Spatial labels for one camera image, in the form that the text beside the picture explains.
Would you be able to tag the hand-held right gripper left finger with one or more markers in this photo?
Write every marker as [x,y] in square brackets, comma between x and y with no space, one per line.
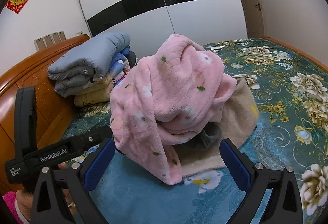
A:
[97,167]

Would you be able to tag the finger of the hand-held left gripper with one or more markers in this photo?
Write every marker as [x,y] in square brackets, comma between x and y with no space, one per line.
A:
[94,136]

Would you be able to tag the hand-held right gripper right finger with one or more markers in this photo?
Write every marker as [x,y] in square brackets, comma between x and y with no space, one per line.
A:
[235,165]

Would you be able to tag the pink fleece printed garment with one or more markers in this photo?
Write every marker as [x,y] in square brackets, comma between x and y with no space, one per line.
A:
[166,85]

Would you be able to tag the person's left forearm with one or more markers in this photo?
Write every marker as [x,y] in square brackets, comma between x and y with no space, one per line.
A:
[10,204]

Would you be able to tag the person's left hand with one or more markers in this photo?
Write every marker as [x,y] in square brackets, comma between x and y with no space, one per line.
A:
[65,194]

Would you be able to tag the grey knit garment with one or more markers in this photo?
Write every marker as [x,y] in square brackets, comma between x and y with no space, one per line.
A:
[205,138]

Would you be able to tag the yellow folded quilt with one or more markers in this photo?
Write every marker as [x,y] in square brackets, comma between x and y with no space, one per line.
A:
[89,95]

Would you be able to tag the beige fuzzy sweater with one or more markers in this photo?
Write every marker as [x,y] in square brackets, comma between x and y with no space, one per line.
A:
[240,116]

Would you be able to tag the wooden headboard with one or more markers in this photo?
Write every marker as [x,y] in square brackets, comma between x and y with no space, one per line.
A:
[25,72]

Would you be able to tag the teal floral blanket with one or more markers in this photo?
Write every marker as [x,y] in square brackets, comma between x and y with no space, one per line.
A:
[281,124]

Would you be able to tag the blue printed folded quilt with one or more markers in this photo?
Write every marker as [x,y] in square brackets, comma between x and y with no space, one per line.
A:
[119,65]

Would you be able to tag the grey folded quilt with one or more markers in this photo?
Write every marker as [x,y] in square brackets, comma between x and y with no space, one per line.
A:
[84,60]

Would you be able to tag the dark folded cloth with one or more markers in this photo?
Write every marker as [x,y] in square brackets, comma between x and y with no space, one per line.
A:
[132,58]

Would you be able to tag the white paper sheet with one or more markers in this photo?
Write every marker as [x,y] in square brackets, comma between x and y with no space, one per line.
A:
[216,48]

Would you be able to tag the cream door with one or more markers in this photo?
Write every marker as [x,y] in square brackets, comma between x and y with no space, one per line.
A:
[249,13]

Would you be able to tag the white picture frame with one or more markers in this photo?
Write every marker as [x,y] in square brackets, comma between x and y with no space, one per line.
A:
[48,41]
[55,38]
[39,44]
[61,35]

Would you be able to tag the wooden bed frame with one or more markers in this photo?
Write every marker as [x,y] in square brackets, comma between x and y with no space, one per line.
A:
[294,51]

